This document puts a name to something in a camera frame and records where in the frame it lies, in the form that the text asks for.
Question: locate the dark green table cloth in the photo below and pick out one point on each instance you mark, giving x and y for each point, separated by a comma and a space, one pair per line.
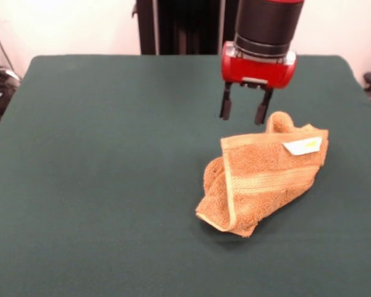
96, 154

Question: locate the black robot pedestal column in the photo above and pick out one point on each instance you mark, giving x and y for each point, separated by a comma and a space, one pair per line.
179, 28

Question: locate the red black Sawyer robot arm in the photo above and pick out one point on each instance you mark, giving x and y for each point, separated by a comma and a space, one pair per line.
266, 24

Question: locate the tan terry towel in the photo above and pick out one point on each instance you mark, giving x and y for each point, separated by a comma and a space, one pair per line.
259, 173

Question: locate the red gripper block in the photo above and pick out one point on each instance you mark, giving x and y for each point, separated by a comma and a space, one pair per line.
256, 71

